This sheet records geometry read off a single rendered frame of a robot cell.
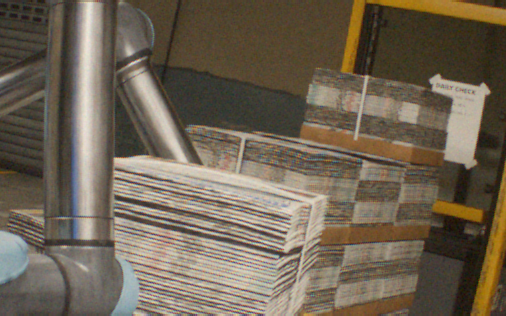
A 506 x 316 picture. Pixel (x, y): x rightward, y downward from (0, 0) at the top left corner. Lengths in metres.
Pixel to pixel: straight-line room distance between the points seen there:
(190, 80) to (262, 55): 0.73
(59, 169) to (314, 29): 7.99
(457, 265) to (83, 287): 2.57
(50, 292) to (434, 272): 2.63
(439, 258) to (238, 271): 2.36
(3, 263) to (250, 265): 0.35
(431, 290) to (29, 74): 2.04
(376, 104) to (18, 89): 1.31
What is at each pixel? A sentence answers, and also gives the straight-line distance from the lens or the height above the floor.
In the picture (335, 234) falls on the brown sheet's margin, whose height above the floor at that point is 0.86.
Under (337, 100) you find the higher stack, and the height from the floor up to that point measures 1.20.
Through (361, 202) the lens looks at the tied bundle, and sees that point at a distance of 2.47.
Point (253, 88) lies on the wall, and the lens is 8.91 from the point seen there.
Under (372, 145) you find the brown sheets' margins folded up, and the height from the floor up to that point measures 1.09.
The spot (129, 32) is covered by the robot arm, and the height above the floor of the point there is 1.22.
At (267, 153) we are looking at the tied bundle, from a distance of 2.24.
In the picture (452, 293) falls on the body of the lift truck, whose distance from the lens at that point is 3.39.
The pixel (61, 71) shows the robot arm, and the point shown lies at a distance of 0.94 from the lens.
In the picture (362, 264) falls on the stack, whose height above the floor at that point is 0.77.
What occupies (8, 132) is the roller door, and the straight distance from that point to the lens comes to 9.71.
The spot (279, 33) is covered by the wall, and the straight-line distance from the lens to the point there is 8.91.
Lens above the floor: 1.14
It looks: 3 degrees down
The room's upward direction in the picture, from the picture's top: 11 degrees clockwise
